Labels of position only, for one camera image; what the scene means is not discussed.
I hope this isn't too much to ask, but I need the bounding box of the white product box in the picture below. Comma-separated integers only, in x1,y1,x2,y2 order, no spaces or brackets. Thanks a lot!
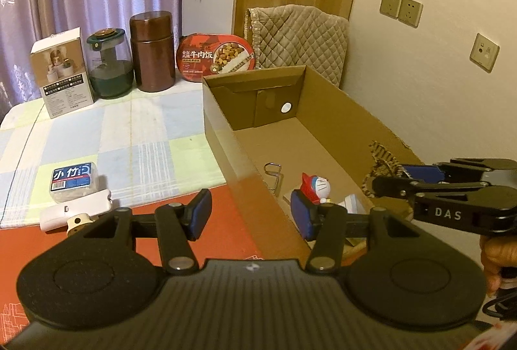
30,27,95,120

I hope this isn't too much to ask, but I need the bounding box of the beige round-port wall socket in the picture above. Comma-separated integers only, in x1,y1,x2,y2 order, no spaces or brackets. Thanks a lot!
469,33,501,72

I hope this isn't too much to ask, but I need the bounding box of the red printed cardboard mat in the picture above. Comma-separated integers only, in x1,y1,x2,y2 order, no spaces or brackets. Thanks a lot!
0,176,308,334

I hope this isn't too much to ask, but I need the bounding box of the black cable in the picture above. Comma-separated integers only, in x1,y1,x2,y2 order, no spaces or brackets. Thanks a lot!
482,289,517,320

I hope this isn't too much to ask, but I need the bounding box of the beige plug adapter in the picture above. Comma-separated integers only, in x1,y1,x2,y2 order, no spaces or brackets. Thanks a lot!
65,213,95,235

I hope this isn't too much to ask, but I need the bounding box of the glass jar dark green lid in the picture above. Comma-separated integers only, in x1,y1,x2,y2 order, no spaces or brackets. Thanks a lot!
86,28,135,99

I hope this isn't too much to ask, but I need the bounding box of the brown cardboard box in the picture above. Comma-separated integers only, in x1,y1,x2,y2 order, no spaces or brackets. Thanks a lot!
201,65,425,266

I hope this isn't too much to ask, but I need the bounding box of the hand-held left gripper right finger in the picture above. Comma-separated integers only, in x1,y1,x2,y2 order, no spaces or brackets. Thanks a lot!
290,188,421,276

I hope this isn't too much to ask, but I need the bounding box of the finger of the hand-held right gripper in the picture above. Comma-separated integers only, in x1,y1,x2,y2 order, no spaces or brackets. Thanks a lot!
371,175,491,209
401,158,517,183

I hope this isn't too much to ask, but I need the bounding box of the brown cylindrical canister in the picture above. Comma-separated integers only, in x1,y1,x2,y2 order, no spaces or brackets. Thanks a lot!
129,10,177,93

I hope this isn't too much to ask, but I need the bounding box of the pastel checkered tablecloth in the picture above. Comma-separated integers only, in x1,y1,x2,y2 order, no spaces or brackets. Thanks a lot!
0,85,231,229

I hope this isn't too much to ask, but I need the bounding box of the metal wire clip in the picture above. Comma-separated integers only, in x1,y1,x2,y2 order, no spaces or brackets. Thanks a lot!
262,162,285,197

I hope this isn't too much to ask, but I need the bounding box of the beige quilted chair cover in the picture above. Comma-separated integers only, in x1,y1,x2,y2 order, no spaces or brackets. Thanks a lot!
244,5,350,90

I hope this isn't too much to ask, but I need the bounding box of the clear toothpick box blue label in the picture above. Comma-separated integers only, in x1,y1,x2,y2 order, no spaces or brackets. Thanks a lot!
48,161,100,205

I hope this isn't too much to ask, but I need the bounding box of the white remote control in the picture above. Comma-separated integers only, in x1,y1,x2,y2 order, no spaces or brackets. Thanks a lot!
39,190,114,233

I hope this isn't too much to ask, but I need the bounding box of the red cartoon figurine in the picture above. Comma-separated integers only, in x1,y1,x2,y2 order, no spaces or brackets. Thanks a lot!
299,172,334,205

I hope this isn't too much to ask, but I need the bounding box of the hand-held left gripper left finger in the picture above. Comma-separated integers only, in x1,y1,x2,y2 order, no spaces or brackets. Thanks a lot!
83,188,213,276

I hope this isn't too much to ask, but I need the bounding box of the person's right hand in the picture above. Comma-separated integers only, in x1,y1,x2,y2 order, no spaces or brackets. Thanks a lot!
480,235,517,296

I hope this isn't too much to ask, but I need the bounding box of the red instant meal package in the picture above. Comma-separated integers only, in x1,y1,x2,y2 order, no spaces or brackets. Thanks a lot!
176,32,259,83

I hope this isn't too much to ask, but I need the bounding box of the tiger striped strap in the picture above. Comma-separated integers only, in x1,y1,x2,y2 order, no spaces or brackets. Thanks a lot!
361,140,408,199

